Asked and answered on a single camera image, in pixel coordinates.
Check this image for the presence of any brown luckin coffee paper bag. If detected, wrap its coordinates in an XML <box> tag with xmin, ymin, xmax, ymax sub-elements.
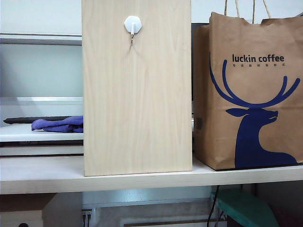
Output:
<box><xmin>193</xmin><ymin>0</ymin><xmax>303</xmax><ymax>171</ymax></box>

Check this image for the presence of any light wooden stand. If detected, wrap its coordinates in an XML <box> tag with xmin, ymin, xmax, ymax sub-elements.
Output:
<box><xmin>81</xmin><ymin>0</ymin><xmax>193</xmax><ymax>177</ymax></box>

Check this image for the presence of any purple cloth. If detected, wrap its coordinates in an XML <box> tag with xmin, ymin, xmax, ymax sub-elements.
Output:
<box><xmin>31</xmin><ymin>115</ymin><xmax>84</xmax><ymax>133</ymax></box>

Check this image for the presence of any green plastic object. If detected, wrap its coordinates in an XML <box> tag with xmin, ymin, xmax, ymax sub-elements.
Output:
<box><xmin>210</xmin><ymin>188</ymin><xmax>280</xmax><ymax>227</ymax></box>

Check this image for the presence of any black flat mat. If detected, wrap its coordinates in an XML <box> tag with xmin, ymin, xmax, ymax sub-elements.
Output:
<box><xmin>3</xmin><ymin>115</ymin><xmax>79</xmax><ymax>124</ymax></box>

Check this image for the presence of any beige box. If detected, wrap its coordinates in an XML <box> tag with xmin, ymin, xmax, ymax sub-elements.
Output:
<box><xmin>0</xmin><ymin>209</ymin><xmax>44</xmax><ymax>227</ymax></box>

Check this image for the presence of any white adhesive wall hook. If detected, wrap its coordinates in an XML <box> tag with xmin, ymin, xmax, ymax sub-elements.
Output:
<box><xmin>124</xmin><ymin>15</ymin><xmax>143</xmax><ymax>49</ymax></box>

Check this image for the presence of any black cable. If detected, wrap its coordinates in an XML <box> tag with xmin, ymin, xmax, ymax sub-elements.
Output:
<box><xmin>206</xmin><ymin>185</ymin><xmax>220</xmax><ymax>227</ymax></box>

